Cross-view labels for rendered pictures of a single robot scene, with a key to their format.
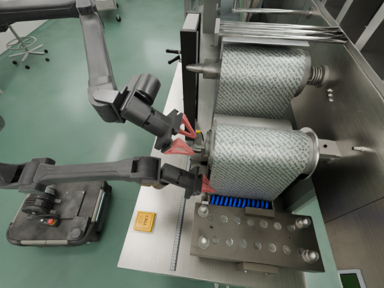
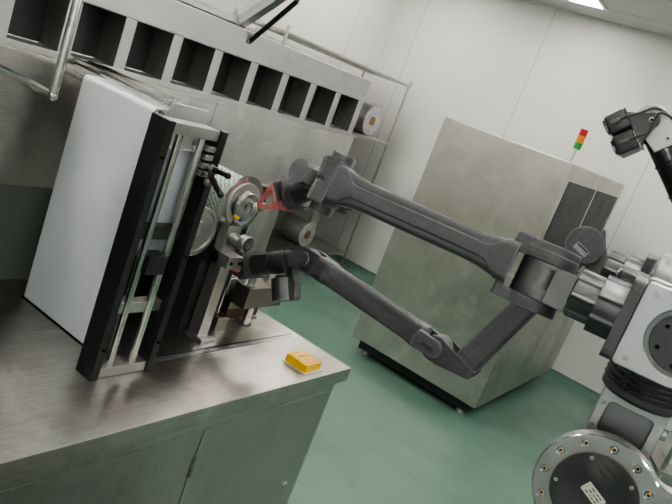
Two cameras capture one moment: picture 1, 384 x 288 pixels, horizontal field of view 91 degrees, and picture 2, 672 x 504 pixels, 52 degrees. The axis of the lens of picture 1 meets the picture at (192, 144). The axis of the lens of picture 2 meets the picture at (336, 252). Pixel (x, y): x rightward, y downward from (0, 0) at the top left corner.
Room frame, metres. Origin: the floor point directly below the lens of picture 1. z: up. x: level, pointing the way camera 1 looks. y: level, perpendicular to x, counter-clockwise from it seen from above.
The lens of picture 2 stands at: (1.76, 0.84, 1.60)
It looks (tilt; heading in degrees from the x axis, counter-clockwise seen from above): 13 degrees down; 203
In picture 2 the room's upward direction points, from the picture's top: 21 degrees clockwise
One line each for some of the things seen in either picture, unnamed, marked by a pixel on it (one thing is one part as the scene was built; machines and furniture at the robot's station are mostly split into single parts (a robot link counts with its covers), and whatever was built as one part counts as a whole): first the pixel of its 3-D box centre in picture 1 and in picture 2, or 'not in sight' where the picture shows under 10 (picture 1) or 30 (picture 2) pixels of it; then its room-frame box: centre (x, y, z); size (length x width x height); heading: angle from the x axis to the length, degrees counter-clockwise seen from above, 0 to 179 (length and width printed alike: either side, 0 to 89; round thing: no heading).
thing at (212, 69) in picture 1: (212, 69); not in sight; (0.58, -0.07, 1.33); 0.06 x 0.06 x 0.06; 83
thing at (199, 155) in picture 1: (198, 166); (218, 284); (0.36, -0.03, 1.05); 0.06 x 0.05 x 0.31; 83
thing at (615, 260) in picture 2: not in sight; (623, 274); (0.23, 0.80, 1.45); 0.09 x 0.08 x 0.12; 1
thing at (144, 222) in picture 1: (144, 221); (303, 361); (0.19, 0.19, 0.91); 0.07 x 0.07 x 0.02; 83
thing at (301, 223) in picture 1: (304, 222); not in sight; (0.16, -0.37, 1.05); 0.04 x 0.04 x 0.04
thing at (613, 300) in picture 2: not in sight; (601, 304); (0.73, 0.80, 1.45); 0.09 x 0.08 x 0.12; 1
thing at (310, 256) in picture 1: (312, 255); not in sight; (0.06, -0.35, 1.05); 0.04 x 0.04 x 0.04
